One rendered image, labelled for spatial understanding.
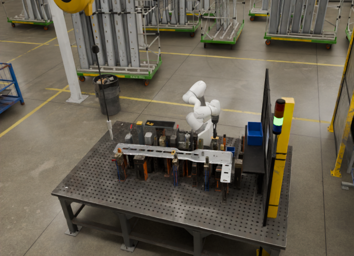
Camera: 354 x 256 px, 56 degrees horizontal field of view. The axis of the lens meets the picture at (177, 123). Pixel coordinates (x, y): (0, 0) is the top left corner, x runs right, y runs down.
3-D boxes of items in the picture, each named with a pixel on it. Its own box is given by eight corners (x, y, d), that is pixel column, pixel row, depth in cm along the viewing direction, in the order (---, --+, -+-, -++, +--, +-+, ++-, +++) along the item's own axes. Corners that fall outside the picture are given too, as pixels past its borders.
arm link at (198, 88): (195, 115, 452) (206, 103, 456) (204, 121, 446) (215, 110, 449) (186, 88, 382) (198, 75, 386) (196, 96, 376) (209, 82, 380)
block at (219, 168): (213, 191, 364) (214, 171, 349) (214, 184, 373) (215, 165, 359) (222, 192, 362) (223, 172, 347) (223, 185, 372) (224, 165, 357)
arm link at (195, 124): (193, 130, 448) (182, 119, 444) (202, 120, 451) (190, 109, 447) (196, 131, 433) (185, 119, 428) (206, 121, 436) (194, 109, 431)
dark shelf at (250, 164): (242, 173, 342) (243, 170, 340) (245, 126, 416) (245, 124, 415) (264, 175, 338) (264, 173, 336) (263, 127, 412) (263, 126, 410)
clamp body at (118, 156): (116, 181, 385) (111, 157, 366) (120, 174, 397) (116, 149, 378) (125, 183, 383) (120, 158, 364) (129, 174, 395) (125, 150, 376)
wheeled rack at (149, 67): (75, 83, 795) (58, 8, 701) (93, 67, 877) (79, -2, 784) (151, 87, 754) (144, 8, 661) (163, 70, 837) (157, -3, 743)
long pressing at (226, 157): (111, 154, 382) (111, 153, 381) (118, 143, 401) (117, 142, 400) (232, 165, 356) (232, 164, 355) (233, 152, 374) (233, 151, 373)
